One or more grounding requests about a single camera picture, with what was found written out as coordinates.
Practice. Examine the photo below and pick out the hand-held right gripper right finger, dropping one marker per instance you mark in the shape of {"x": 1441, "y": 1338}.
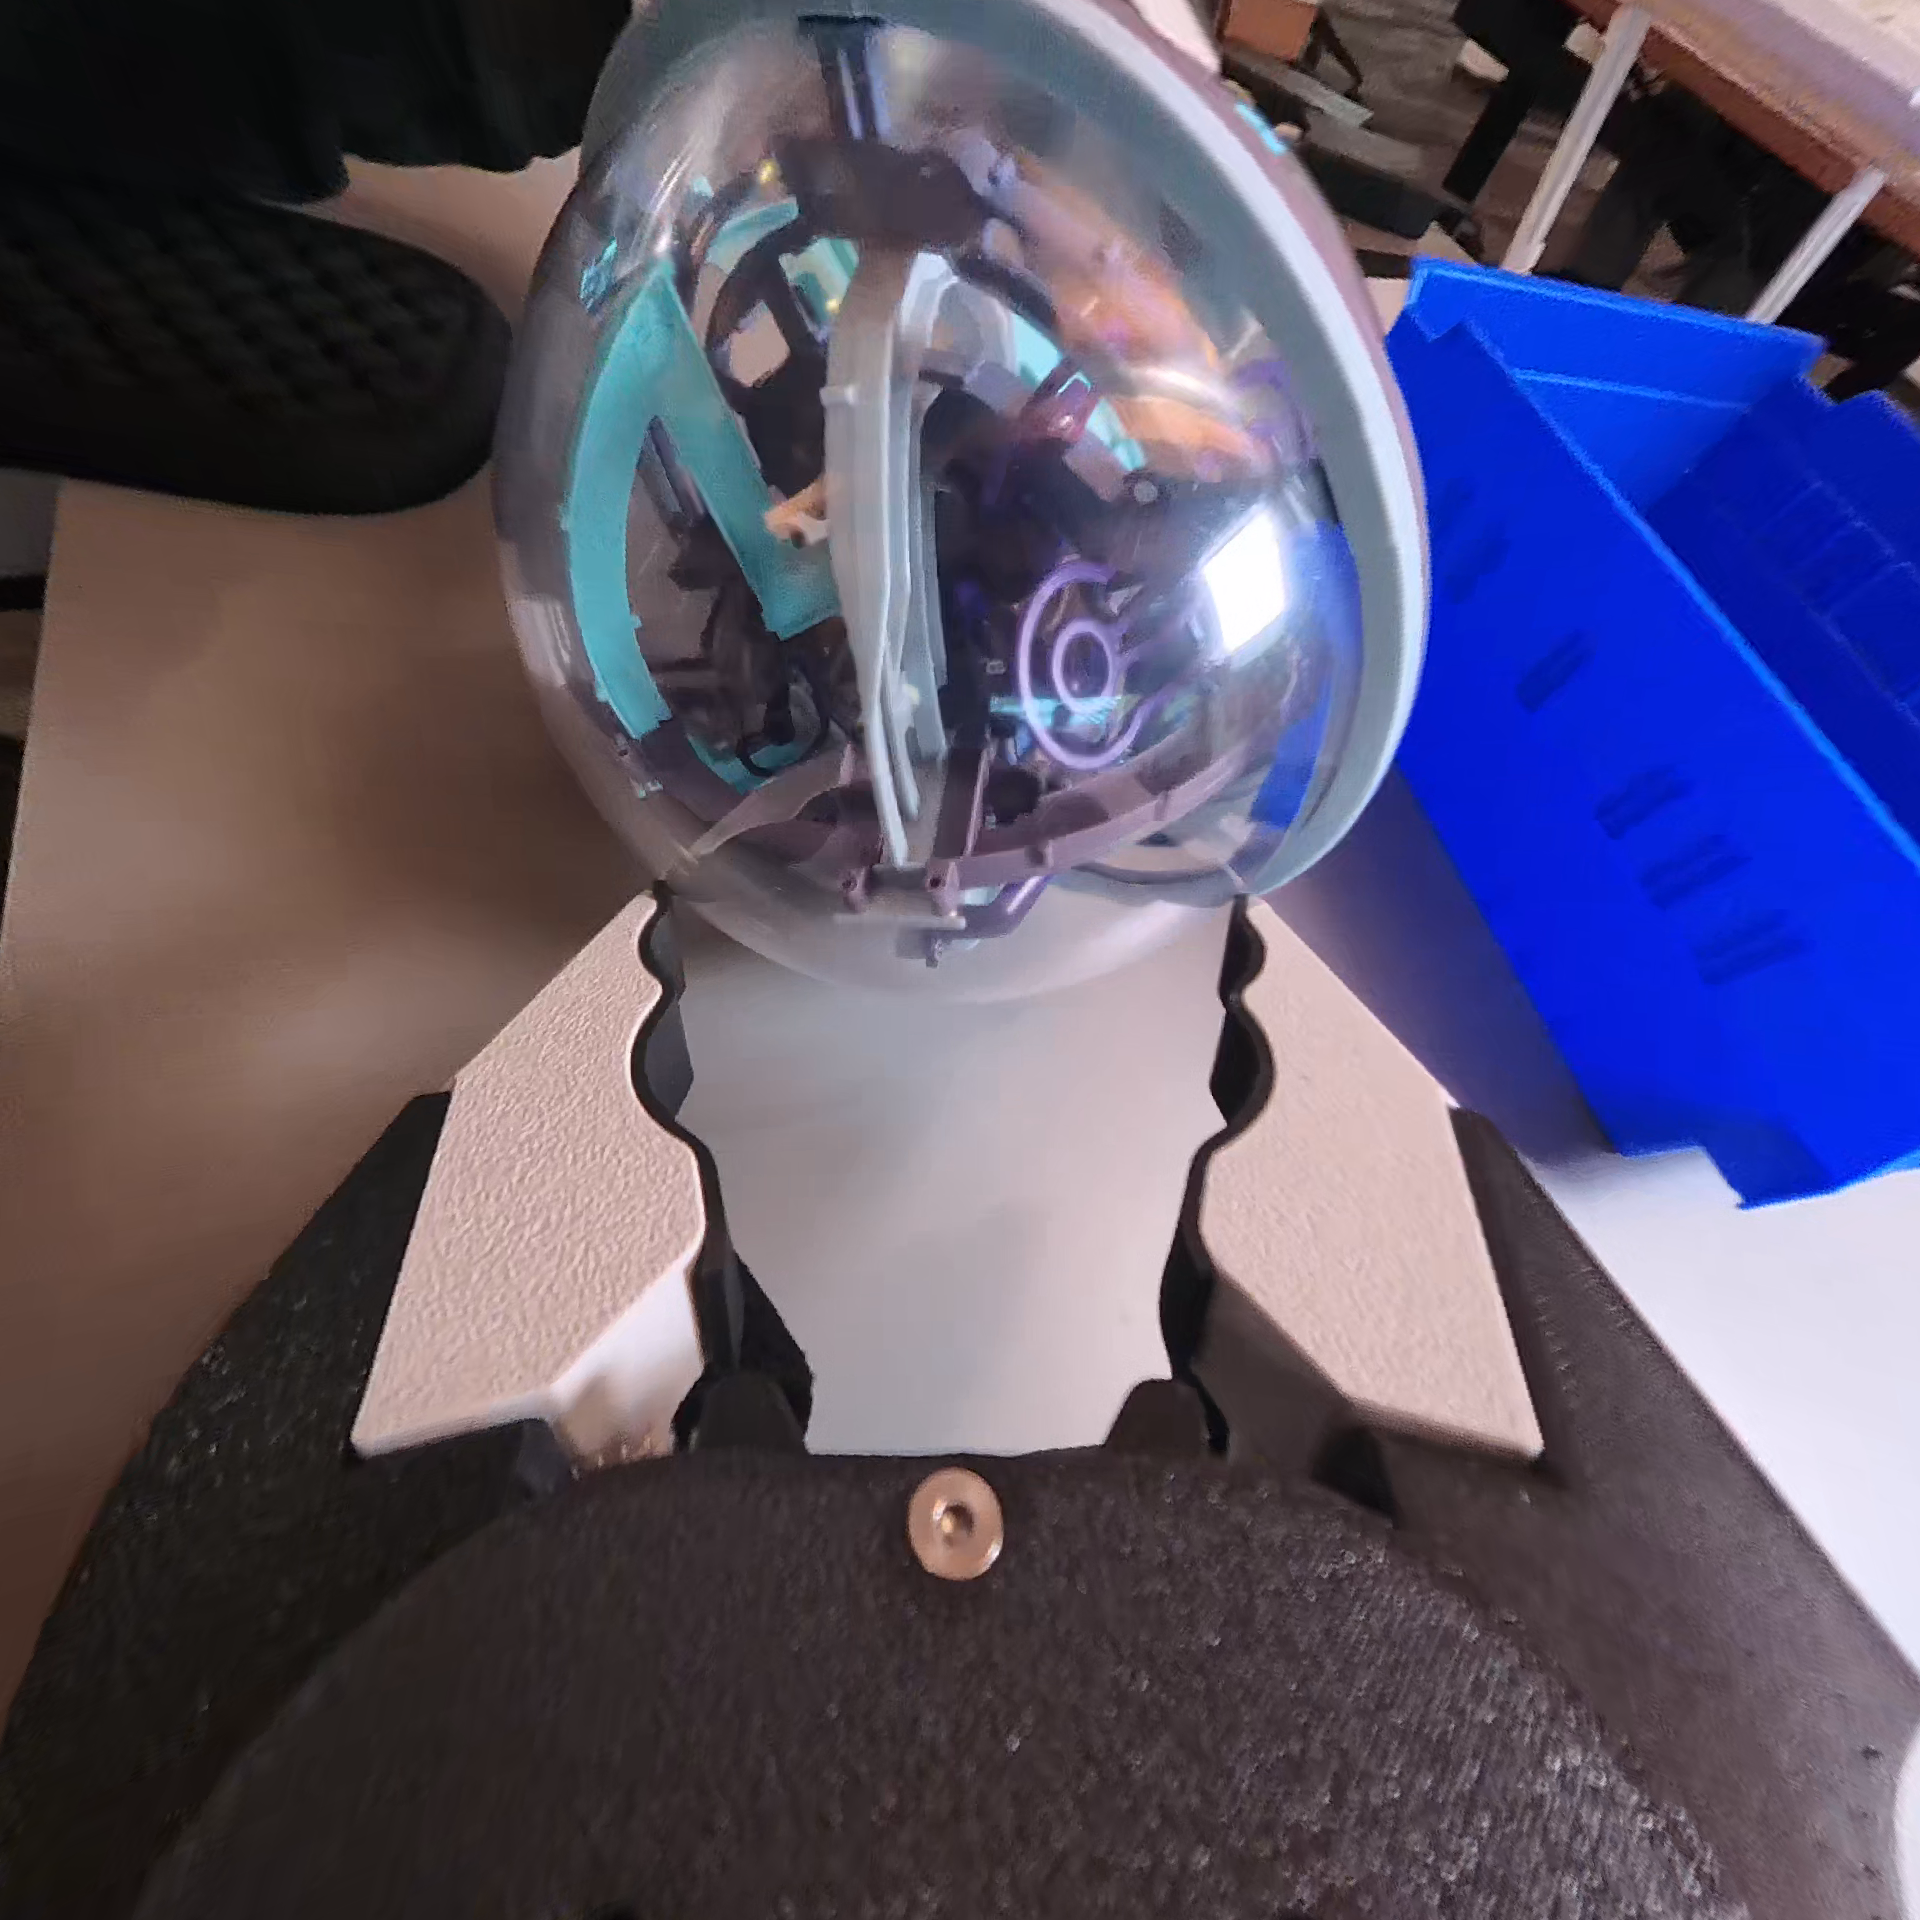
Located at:
{"x": 1382, "y": 1276}

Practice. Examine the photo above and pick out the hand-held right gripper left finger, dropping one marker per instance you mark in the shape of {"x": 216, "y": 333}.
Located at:
{"x": 510, "y": 1276}

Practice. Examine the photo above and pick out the clear plastic maze ball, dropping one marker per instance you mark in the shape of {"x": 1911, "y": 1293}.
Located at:
{"x": 930, "y": 523}

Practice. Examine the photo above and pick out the person's left forearm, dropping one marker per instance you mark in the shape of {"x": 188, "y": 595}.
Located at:
{"x": 270, "y": 89}

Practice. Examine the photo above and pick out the blue plastic bin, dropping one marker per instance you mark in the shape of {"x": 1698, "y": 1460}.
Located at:
{"x": 1576, "y": 900}
{"x": 1816, "y": 599}

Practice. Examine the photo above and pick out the black perforated chair armrest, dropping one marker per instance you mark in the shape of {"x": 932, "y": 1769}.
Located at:
{"x": 240, "y": 360}

